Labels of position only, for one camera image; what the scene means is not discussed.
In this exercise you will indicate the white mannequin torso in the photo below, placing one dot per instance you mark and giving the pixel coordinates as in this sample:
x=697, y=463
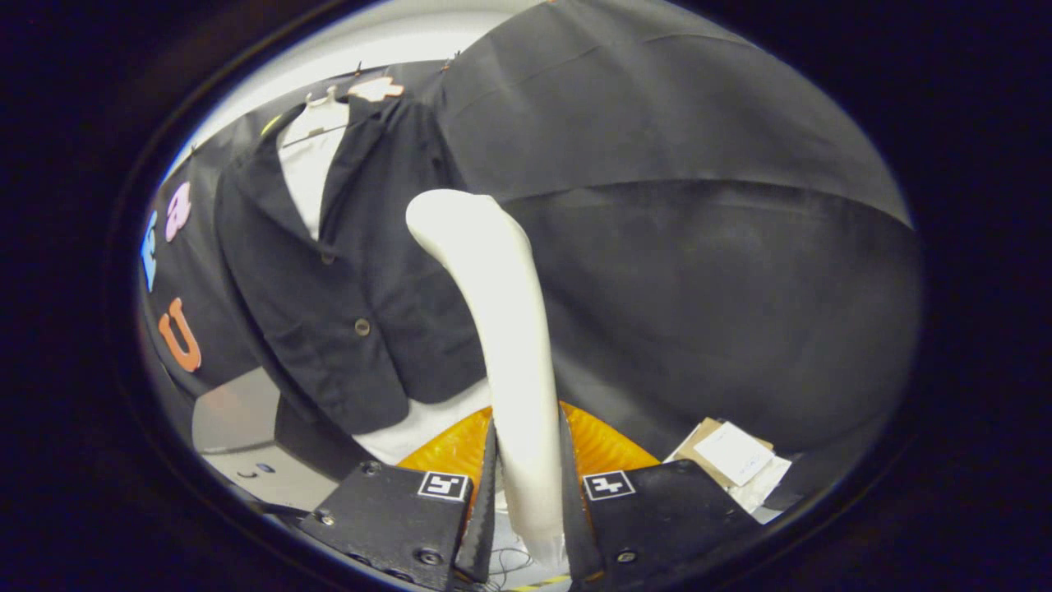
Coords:
x=308, y=173

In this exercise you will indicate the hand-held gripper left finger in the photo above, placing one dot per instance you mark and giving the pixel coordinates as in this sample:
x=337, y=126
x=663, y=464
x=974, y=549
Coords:
x=485, y=526

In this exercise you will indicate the black backdrop cloth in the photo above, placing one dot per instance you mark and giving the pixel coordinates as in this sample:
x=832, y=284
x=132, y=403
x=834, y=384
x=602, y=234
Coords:
x=699, y=247

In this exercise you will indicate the cardboard and paper sheets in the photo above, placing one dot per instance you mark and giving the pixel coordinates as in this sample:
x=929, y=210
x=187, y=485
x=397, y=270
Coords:
x=731, y=452

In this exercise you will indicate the black jacket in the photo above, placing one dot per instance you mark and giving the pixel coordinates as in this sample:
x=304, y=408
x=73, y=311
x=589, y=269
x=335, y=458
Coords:
x=362, y=271

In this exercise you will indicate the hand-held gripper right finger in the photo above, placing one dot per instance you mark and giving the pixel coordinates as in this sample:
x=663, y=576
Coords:
x=573, y=526

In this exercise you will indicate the grey drawer cabinet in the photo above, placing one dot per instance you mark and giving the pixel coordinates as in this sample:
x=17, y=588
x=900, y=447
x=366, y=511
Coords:
x=238, y=411

